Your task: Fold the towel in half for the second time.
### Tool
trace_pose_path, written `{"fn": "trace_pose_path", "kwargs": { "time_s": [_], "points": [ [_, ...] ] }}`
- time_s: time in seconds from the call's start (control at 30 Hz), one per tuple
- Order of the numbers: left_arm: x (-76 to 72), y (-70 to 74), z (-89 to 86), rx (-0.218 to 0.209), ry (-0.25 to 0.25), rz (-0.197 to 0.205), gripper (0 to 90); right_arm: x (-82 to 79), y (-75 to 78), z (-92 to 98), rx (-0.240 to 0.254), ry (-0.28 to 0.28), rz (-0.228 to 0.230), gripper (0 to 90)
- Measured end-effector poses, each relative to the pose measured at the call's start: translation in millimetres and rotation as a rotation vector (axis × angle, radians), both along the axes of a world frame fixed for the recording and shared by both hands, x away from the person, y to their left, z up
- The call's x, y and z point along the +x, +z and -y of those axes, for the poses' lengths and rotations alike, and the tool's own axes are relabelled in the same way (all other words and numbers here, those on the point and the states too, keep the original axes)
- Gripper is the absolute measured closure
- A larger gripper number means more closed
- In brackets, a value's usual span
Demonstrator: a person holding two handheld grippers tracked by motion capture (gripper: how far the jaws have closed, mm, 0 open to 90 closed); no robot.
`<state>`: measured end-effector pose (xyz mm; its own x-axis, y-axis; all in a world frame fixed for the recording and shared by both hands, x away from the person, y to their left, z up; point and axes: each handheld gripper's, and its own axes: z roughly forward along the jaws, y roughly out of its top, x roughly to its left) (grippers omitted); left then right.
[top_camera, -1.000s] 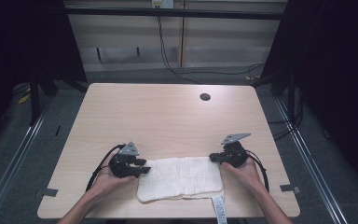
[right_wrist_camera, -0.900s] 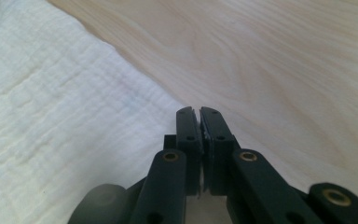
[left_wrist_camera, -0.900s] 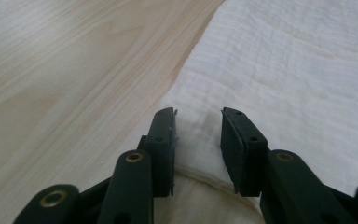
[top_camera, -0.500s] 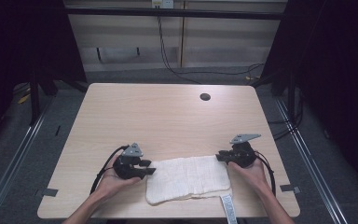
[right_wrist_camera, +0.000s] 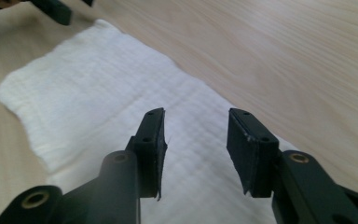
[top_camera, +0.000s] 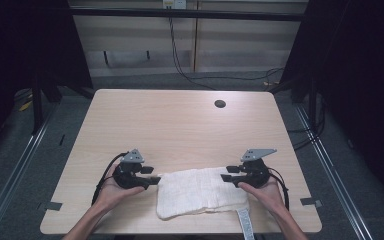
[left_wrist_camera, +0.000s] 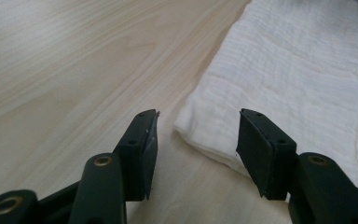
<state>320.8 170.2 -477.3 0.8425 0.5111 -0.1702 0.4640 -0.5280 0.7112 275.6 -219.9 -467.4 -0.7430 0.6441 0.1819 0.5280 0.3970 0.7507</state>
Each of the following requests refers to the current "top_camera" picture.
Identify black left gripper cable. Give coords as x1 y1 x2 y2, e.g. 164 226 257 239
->
91 151 130 206

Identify white towel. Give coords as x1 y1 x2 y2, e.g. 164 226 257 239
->
155 166 256 240

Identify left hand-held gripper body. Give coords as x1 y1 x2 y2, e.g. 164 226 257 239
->
112 148 149 191

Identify person's left hand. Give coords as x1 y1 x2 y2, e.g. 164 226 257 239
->
94 164 146 212

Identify metal floor rail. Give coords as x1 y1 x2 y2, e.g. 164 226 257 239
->
0 108 57 240
294 104 375 240

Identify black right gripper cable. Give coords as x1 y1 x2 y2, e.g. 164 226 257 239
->
267 167 291 212

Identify black floor cables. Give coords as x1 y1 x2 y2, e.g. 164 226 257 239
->
286 96 326 152

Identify black horizontal frame bar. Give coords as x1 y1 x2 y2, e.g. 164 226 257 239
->
69 7 306 23

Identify grey tape piece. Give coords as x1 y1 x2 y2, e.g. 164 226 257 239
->
299 196 324 207
44 201 64 212

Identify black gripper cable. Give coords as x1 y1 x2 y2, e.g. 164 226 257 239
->
267 167 291 212
91 151 130 206

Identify person's right hand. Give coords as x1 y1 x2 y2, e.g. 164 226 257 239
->
237 175 288 215

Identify white wall socket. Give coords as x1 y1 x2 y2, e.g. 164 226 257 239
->
161 0 188 10

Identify black curtain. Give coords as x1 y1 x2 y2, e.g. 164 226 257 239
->
0 0 94 164
269 0 384 204

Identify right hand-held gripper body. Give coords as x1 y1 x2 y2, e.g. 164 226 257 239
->
235 148 278 189

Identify black metal stand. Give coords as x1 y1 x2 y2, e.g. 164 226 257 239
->
31 74 45 136

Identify black hanging wall cable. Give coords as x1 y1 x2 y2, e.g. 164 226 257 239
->
167 16 285 92

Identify yellow floor object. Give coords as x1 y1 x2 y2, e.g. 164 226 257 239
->
18 99 34 112

